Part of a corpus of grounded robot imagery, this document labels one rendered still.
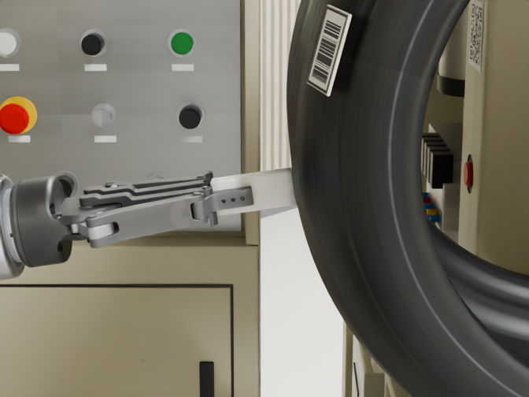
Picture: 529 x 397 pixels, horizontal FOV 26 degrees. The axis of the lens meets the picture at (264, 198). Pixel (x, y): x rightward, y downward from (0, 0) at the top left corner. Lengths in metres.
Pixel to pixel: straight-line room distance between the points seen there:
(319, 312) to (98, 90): 2.41
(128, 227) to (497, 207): 0.50
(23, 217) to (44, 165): 0.68
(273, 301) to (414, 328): 3.15
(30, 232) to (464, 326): 0.36
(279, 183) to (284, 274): 3.34
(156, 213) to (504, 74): 0.47
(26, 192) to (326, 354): 2.67
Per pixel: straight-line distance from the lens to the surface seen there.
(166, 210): 0.93
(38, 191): 0.97
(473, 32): 1.32
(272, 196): 0.96
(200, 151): 1.61
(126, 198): 0.96
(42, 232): 0.96
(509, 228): 1.29
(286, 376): 3.41
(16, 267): 0.99
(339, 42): 0.82
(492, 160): 1.27
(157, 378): 1.66
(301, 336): 3.71
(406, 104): 0.83
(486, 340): 0.89
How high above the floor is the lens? 1.37
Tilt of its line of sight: 15 degrees down
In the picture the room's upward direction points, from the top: straight up
